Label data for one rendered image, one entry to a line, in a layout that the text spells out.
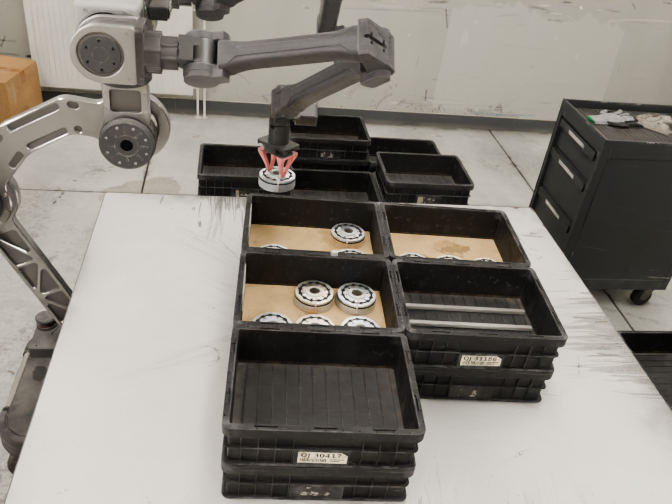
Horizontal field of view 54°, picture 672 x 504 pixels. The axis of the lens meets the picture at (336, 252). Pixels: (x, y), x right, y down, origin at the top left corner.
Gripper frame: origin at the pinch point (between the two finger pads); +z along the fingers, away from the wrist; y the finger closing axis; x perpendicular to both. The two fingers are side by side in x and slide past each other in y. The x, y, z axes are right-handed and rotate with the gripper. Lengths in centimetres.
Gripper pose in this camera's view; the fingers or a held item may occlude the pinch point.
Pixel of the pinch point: (276, 171)
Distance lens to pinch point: 189.6
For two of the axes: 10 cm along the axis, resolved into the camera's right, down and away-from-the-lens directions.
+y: -7.7, -4.0, 4.9
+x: -6.3, 3.6, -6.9
